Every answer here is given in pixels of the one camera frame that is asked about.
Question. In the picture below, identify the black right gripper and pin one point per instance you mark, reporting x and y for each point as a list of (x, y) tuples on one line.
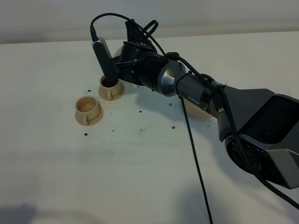
[(139, 64)]

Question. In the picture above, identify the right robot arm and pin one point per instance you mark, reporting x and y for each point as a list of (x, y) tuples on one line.
[(260, 128)]

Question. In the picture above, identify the far beige teacup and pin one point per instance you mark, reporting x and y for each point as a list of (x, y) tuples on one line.
[(109, 90)]

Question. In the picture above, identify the beige teacup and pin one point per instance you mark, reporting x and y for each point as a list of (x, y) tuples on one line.
[(86, 103), (109, 90)]

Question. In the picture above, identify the near beige teacup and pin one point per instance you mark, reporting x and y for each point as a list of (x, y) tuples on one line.
[(86, 103)]

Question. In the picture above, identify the round beige coaster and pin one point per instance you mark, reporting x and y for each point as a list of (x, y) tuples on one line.
[(195, 111)]

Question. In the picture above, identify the near beige saucer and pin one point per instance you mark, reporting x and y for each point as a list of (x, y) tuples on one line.
[(89, 118)]

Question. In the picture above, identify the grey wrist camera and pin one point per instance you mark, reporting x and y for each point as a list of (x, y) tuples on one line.
[(106, 61)]

